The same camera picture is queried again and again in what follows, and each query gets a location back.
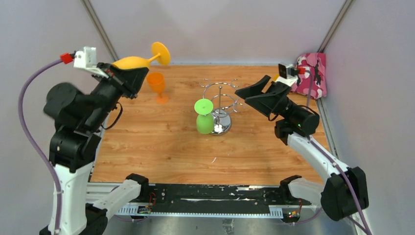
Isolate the chrome wine glass rack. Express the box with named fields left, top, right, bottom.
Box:
left=199, top=78, right=244, bottom=136

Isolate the green wine glass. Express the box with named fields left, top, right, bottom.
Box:
left=194, top=98, right=214, bottom=134

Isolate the pink camouflage cloth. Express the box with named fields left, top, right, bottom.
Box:
left=291, top=52, right=327, bottom=100

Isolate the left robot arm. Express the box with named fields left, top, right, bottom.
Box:
left=40, top=63, right=150, bottom=235

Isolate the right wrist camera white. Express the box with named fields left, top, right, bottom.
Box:
left=276, top=63, right=300, bottom=87

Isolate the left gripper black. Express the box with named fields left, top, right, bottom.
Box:
left=86, top=60, right=149, bottom=128

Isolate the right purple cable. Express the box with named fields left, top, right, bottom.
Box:
left=297, top=66, right=372, bottom=235

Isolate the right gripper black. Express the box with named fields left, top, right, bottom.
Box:
left=234, top=75, right=300, bottom=121

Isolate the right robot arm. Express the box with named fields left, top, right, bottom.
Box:
left=235, top=75, right=369, bottom=221

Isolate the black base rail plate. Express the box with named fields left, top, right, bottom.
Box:
left=134, top=184, right=311, bottom=214

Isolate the orange wine glass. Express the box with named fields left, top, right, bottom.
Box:
left=146, top=72, right=169, bottom=104

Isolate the aluminium frame rail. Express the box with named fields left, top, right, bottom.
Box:
left=86, top=182, right=325, bottom=218

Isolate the purple cable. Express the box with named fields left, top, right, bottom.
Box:
left=18, top=53, right=150, bottom=235
left=297, top=66, right=372, bottom=235

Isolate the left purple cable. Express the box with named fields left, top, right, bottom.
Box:
left=18, top=53, right=150, bottom=235

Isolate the yellow wine glass front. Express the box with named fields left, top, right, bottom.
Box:
left=111, top=42, right=171, bottom=70

